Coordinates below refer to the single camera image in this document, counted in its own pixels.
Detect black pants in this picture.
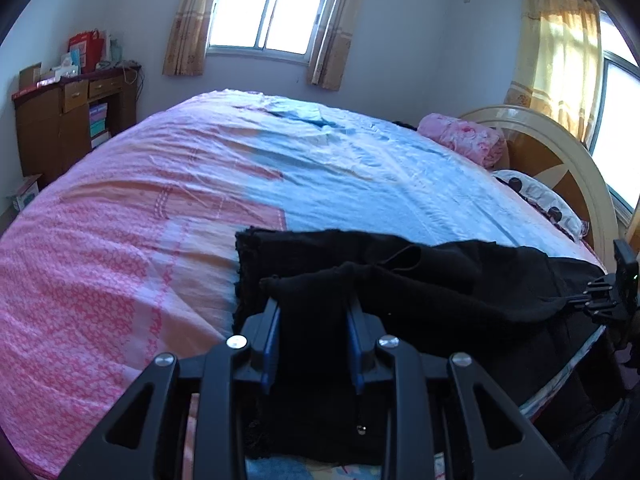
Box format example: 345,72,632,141
234,228,638,478

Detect white dotted pillow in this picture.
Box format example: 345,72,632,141
491,169,589,242

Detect cream wooden headboard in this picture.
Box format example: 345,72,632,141
461,104,618,271

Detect pink and blue bed sheet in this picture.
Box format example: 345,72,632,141
1,91,596,479

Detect pink floral folded blanket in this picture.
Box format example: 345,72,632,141
418,113,508,169

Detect yellow side curtain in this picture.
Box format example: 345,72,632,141
506,0,603,143

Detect white box on floor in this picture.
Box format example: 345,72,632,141
8,174,41,212

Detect brown wooden desk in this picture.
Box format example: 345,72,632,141
12,62,143,188

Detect beige curtain right of window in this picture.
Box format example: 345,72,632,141
307,0,361,91

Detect beige curtain of window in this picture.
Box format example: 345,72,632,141
163,0,214,77
307,0,361,91

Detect cardboard box on desk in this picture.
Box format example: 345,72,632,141
18,63,41,90

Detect beige curtain left of window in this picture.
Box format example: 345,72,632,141
163,0,214,77

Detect red gift bag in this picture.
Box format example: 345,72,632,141
67,29,106,74

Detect window with white frame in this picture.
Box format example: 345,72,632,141
207,0,328,63

